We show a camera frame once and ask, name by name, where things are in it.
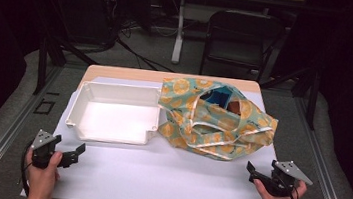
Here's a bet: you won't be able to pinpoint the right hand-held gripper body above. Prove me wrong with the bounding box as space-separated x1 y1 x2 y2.
263 157 316 199

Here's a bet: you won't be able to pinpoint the white plastic bin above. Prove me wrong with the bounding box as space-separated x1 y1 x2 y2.
63 76 164 149

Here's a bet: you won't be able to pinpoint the black folding chair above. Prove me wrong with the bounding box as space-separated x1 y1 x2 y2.
199 7 288 86

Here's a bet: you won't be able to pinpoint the black floor cables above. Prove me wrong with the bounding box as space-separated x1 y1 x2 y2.
112 21 180 74

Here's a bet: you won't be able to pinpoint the lemon print fabric bag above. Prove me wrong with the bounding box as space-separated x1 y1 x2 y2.
152 74 282 167

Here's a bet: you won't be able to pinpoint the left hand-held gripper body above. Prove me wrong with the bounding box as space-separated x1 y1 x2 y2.
28 127 63 172

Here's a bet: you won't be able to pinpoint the white desk leg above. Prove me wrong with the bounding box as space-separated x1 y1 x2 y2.
171 0 189 66

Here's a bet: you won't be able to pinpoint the person's left hand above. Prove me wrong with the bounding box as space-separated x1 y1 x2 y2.
21 147 64 199

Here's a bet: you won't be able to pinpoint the black metal stand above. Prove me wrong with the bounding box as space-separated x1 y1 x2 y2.
32 32 53 97

